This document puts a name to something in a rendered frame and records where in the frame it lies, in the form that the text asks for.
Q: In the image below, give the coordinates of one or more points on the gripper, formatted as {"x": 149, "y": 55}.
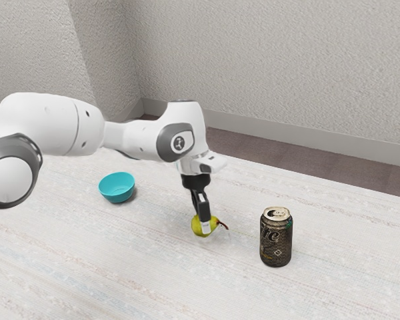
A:
{"x": 195, "y": 182}

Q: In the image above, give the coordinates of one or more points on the yellow-green pear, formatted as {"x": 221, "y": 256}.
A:
{"x": 198, "y": 226}

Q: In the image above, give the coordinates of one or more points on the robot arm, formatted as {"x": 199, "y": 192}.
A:
{"x": 53, "y": 123}

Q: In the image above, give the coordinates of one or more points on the dark brown drink can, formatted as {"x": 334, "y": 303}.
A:
{"x": 276, "y": 238}

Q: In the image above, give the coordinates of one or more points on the teal bowl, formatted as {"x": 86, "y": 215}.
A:
{"x": 116, "y": 187}

